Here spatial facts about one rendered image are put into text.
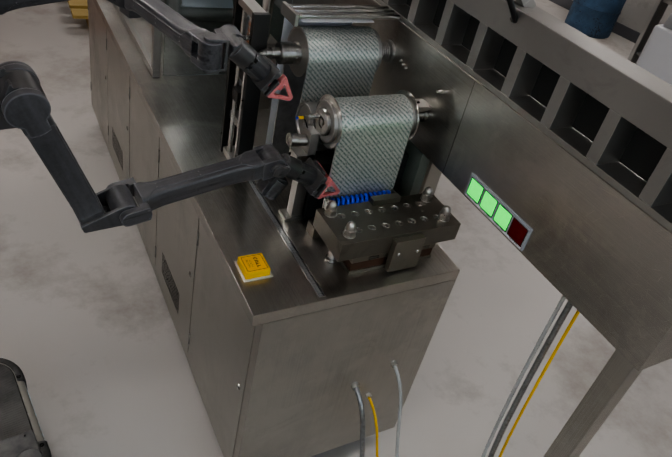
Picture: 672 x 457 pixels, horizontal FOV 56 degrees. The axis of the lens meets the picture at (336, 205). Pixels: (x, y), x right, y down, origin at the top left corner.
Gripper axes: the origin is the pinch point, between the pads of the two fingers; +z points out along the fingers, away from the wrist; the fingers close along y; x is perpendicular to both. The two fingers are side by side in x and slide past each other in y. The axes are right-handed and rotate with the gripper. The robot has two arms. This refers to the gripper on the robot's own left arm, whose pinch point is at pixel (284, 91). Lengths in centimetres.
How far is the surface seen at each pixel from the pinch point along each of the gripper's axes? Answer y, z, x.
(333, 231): 21.8, 27.4, -17.4
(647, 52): -128, 291, 176
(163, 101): -76, 19, -39
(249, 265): 18.1, 17.6, -39.3
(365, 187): 7.9, 39.0, -4.5
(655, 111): 67, 18, 51
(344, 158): 8.1, 24.3, -2.0
